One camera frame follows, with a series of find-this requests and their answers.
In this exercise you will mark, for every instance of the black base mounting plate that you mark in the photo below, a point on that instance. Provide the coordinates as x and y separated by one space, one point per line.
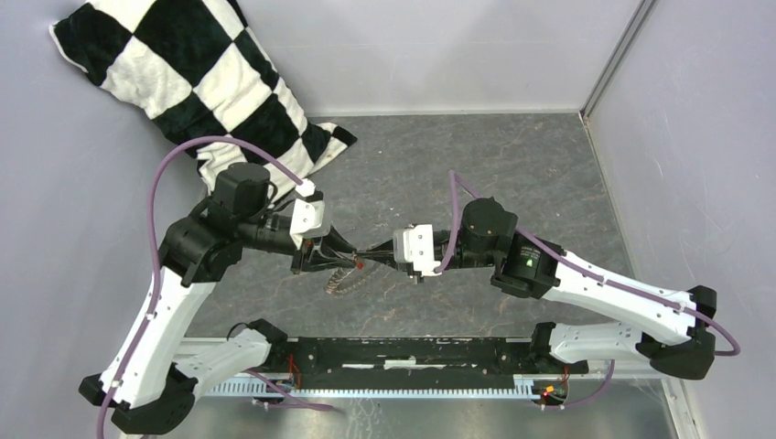
410 363

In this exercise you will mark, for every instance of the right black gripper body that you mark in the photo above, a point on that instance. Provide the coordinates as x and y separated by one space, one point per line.
407 266

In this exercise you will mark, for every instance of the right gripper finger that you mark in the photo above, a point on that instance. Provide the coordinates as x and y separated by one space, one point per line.
384 249
385 259

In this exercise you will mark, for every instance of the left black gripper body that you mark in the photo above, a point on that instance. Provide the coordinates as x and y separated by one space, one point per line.
309 246

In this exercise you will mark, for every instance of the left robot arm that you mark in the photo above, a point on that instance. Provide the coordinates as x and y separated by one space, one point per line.
147 390

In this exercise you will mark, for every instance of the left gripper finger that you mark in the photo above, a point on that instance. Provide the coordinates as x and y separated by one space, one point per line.
321 261
339 244

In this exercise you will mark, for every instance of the aluminium frame rail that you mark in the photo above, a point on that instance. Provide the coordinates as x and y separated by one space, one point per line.
549 387

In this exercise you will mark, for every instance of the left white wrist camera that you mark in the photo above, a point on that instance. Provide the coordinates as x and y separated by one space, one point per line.
309 220

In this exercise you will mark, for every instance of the black white checkered pillow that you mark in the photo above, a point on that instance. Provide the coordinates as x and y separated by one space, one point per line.
195 68

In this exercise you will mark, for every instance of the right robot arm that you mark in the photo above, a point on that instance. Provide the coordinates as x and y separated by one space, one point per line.
668 329

